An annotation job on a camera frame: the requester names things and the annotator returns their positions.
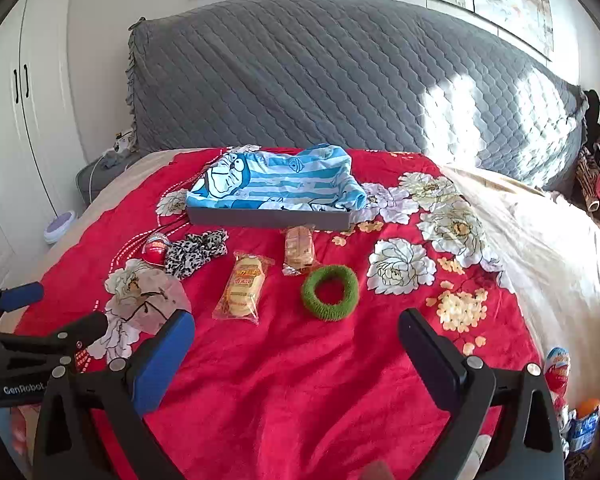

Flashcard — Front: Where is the grey quilted headboard cover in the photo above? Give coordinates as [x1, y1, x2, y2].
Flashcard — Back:
[127, 0, 588, 193]

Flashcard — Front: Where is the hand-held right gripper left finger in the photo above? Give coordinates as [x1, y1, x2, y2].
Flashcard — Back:
[32, 309, 197, 480]

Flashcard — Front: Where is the orange cap bottle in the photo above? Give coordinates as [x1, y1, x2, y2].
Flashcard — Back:
[570, 399, 600, 456]

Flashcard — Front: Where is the red blue egg toy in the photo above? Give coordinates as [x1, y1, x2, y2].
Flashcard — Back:
[544, 346, 572, 396]

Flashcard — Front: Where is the grey nightstand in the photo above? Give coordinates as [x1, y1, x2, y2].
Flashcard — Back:
[76, 154, 142, 206]

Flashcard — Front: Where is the sheer beige scrunchie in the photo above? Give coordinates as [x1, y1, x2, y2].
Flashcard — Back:
[129, 266, 193, 333]

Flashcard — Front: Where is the green fuzzy hair ring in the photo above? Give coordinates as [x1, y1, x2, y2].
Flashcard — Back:
[301, 263, 359, 321]

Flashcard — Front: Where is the yellow cake snack packet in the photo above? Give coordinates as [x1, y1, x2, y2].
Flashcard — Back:
[211, 251, 276, 326]

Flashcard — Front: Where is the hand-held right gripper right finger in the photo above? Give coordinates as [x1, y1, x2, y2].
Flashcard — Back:
[398, 308, 566, 480]

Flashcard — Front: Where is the white cable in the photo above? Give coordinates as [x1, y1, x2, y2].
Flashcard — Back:
[86, 155, 112, 198]

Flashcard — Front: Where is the purple lid container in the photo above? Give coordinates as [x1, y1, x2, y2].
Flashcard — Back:
[42, 210, 78, 246]

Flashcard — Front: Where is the grey tray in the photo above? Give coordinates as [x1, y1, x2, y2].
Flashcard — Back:
[186, 200, 362, 233]

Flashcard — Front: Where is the brown bread snack packet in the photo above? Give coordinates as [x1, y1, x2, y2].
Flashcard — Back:
[281, 226, 323, 277]

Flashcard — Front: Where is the leopard print scrunchie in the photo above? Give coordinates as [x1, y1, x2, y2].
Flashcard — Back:
[164, 229, 229, 281]

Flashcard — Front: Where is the blue striped cartoon cloth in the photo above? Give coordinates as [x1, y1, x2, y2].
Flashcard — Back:
[187, 144, 368, 213]

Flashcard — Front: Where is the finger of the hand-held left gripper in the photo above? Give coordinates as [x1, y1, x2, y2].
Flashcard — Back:
[0, 312, 109, 367]
[0, 282, 45, 333]

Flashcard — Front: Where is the white wardrobe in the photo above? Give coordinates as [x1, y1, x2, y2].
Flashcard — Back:
[0, 0, 88, 281]

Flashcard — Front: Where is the red floral blanket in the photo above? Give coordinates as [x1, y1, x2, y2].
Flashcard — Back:
[15, 146, 551, 480]

